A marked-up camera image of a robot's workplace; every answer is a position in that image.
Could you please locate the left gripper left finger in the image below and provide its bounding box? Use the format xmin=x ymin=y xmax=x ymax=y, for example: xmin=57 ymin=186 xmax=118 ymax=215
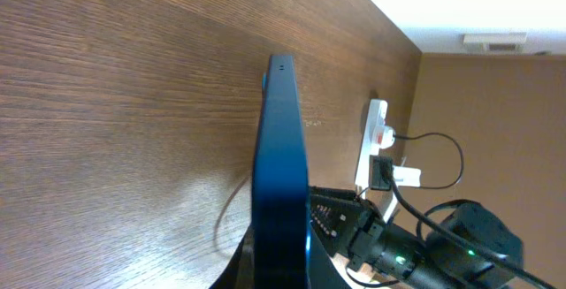
xmin=210 ymin=226 xmax=255 ymax=289

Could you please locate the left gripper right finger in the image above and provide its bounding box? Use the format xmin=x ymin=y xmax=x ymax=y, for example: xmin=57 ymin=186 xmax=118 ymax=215
xmin=309 ymin=227 xmax=350 ymax=289

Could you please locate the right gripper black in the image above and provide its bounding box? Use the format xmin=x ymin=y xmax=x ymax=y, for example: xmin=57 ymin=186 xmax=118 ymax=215
xmin=310 ymin=186 xmax=386 ymax=271

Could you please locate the white power strip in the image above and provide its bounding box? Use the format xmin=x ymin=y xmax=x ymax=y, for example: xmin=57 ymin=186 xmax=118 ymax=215
xmin=355 ymin=99 xmax=388 ymax=198

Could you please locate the white wall air vent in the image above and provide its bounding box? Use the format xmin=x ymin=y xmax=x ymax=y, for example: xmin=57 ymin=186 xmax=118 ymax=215
xmin=463 ymin=33 xmax=527 ymax=53

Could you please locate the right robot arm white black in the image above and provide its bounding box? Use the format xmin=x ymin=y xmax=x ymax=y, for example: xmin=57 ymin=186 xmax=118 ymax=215
xmin=310 ymin=186 xmax=524 ymax=288

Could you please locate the blue Galaxy smartphone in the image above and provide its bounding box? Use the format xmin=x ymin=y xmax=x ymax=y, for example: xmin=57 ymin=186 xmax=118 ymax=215
xmin=252 ymin=55 xmax=310 ymax=288

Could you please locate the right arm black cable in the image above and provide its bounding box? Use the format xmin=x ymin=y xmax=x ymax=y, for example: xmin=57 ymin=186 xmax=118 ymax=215
xmin=384 ymin=164 xmax=558 ymax=289

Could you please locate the white USB charger plug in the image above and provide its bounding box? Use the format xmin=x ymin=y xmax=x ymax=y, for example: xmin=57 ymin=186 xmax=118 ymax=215
xmin=371 ymin=125 xmax=395 ymax=149

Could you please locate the black USB charging cable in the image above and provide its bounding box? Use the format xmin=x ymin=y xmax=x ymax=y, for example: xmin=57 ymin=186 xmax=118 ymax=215
xmin=213 ymin=132 xmax=465 ymax=255

